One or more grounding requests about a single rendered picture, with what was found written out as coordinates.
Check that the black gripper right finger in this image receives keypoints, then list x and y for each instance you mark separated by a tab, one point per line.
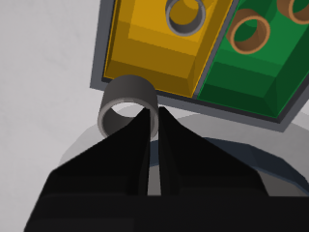
194	166

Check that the yellow bin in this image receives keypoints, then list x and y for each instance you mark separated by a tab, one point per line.
142	44

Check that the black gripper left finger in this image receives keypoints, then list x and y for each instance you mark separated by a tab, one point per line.
118	163

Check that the green bin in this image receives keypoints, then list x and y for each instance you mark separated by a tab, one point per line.
262	82

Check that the bronze bushing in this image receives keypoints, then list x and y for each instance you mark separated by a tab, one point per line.
257	40
285	7

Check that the grey metal bushing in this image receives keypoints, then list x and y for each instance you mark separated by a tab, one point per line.
126	88
190	28

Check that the grey round turntable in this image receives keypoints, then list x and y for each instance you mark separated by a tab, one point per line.
279	178

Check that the dark grey divided bin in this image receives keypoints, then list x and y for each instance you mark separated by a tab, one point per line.
99	82

